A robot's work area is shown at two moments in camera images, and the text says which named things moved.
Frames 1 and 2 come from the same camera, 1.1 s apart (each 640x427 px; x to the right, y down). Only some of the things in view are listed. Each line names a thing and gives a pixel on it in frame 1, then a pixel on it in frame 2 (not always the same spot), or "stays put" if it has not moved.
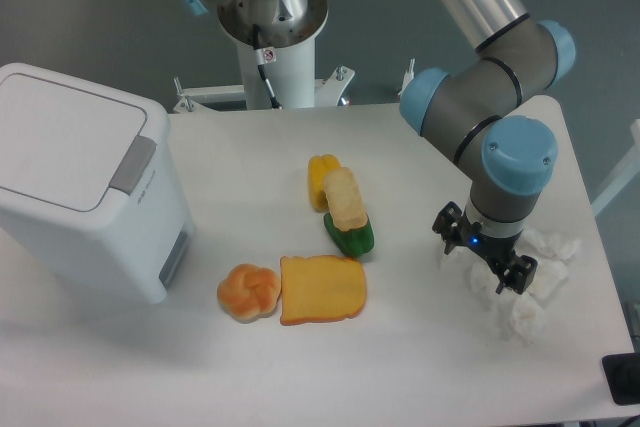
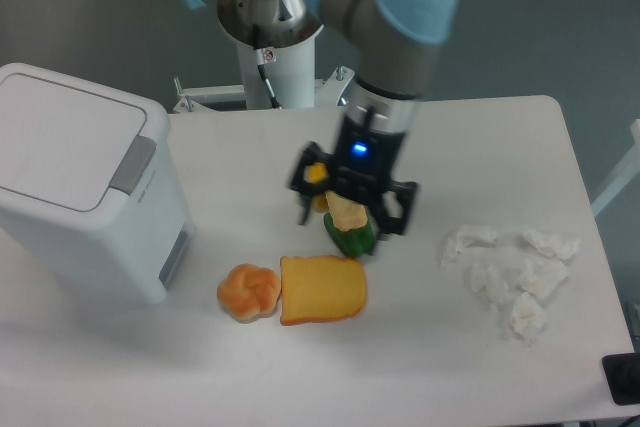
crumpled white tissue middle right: (549, 275) stays put
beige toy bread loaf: (345, 199) stays put
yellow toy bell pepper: (318, 167) stays put
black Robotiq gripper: (497, 249) to (365, 164)
